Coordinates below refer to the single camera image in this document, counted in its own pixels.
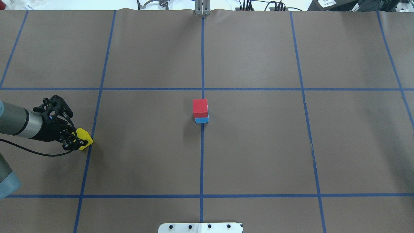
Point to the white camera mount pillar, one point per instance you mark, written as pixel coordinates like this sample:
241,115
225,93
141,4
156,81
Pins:
212,227

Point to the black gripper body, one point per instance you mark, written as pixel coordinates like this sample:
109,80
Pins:
49,130

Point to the blue wooden block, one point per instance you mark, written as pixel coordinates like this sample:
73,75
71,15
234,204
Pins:
200,120

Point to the yellow wooden block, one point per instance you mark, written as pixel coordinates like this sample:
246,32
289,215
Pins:
83,134

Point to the aluminium frame post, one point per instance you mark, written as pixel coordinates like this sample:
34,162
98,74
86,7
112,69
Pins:
202,7

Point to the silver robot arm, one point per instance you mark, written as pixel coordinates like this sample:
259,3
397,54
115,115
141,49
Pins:
21,122

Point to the red wooden block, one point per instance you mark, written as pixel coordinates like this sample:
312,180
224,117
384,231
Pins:
200,108

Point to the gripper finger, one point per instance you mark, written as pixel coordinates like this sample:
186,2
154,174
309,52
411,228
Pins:
70,134
72,145

